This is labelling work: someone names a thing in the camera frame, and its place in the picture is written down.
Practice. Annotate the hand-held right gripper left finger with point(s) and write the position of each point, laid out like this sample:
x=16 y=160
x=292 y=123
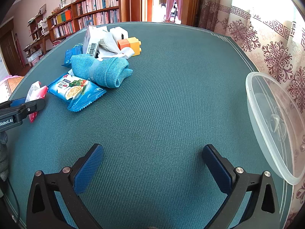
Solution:
x=88 y=171

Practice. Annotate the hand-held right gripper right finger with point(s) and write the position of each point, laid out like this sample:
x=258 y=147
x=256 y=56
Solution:
x=216 y=170

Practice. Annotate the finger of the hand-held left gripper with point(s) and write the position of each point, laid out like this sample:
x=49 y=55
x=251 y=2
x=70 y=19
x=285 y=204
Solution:
x=33 y=106
x=18 y=102

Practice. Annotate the red and white packet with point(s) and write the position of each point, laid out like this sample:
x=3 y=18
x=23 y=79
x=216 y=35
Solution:
x=35 y=91

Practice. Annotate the blue snack packet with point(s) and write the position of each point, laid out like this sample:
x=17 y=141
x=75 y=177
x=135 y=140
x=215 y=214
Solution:
x=73 y=90

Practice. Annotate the small blue packet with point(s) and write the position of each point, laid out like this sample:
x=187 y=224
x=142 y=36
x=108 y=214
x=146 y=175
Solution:
x=71 y=54

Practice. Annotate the clear plastic container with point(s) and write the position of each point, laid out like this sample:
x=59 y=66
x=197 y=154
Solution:
x=269 y=124

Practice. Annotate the blue towel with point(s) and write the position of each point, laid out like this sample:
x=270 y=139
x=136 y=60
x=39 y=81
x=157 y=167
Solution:
x=102 y=70

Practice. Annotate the white medicine box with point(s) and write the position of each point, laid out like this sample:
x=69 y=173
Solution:
x=91 y=40

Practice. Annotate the plastic bag of gauze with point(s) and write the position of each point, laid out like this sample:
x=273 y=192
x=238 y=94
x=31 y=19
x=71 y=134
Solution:
x=108 y=45

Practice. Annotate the white foam block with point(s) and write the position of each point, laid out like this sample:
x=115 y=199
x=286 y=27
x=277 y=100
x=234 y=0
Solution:
x=118 y=33

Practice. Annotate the orange and yellow toy block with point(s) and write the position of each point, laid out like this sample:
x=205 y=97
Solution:
x=129 y=44

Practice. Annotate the person's left hand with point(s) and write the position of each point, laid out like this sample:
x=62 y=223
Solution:
x=3 y=157

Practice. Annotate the orange woven mat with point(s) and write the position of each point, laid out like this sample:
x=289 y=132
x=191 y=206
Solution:
x=14 y=84

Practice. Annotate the brown side shelf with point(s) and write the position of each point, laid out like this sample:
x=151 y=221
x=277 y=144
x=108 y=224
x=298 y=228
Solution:
x=38 y=40

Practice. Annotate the teal table mat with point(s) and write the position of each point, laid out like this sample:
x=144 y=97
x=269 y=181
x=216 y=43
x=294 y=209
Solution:
x=162 y=105

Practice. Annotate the rows of books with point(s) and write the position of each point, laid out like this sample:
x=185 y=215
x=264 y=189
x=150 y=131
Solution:
x=95 y=7

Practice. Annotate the wooden bookshelf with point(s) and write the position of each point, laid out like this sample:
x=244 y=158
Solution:
x=124 y=4

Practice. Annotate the white patterned curtain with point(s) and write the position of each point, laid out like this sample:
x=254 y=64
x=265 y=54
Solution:
x=266 y=43

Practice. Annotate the dark brown curtain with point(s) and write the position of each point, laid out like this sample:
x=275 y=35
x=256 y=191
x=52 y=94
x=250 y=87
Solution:
x=209 y=12

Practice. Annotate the wooden door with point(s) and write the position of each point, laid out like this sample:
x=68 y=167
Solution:
x=190 y=7

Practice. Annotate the hanging pink pants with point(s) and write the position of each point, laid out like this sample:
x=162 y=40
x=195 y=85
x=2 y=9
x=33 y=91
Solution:
x=174 y=0

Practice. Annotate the wooden door frame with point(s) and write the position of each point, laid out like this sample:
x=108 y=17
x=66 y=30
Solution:
x=140 y=2

